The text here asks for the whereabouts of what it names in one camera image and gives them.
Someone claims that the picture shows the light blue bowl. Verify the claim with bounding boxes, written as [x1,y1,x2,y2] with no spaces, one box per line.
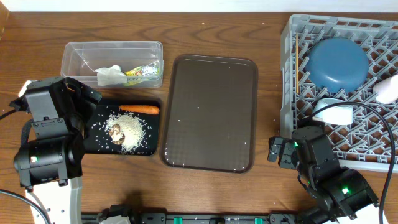
[313,98,354,125]

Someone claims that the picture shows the dark blue plate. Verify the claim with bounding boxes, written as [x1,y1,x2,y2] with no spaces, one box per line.
[305,37,369,93]

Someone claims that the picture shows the pink cup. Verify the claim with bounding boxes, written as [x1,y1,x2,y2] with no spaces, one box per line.
[373,75,397,104]

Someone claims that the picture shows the orange carrot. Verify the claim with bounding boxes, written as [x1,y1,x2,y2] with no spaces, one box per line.
[119,105,160,115]

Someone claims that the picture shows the white paper wrapper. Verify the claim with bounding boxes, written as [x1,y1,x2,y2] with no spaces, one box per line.
[124,61,160,86]

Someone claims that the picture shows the pile of rice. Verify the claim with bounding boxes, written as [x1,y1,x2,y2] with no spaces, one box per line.
[91,111,153,154]

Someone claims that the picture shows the brown food scrap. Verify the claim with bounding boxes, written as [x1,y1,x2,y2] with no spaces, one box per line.
[108,124,125,145]

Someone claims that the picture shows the white paper napkin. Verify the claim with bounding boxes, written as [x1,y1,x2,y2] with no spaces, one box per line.
[95,65,127,86]

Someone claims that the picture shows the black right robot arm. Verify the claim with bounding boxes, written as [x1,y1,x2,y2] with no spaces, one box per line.
[267,126,381,223]

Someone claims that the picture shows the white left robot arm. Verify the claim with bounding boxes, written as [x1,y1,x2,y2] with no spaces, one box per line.
[10,77,102,223]

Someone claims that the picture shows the grey dishwasher rack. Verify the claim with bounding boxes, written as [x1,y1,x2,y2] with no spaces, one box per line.
[280,14,397,172]

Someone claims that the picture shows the brown serving tray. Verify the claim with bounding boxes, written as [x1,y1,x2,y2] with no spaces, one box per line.
[159,54,258,174]

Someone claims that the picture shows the black plastic tray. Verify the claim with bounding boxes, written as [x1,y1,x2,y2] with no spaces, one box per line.
[84,98,160,156]

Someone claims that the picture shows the clear plastic bin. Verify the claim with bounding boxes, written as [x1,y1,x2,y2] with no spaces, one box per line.
[60,41,164,88]

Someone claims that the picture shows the black mounting rail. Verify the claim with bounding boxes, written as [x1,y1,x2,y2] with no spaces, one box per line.
[81,213,299,224]

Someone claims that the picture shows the white arm base mount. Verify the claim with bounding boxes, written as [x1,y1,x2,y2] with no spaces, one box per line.
[97,205,134,224]

